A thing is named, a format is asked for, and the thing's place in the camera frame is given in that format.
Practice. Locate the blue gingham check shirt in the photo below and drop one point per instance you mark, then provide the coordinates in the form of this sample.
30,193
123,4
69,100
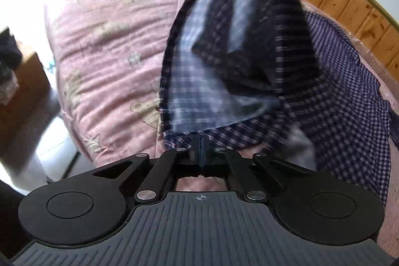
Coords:
343,97

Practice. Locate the dark cloth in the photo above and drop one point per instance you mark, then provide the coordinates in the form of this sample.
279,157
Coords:
7,54

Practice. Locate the wooden headboard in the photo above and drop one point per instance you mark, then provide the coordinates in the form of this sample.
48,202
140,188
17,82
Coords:
346,1

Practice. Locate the brown wooden nightstand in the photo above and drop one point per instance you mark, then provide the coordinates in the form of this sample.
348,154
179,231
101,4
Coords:
28,97

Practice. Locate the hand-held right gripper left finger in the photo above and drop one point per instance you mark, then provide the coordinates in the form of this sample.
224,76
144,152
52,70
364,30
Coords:
195,150

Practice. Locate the dark blue striped plaid shirt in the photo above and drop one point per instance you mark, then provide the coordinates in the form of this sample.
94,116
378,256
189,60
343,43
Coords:
249,44

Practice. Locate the pink printed quilt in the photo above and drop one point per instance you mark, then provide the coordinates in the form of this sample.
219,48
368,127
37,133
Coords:
115,44

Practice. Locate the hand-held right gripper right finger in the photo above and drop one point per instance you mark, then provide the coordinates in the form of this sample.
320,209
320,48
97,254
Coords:
206,150

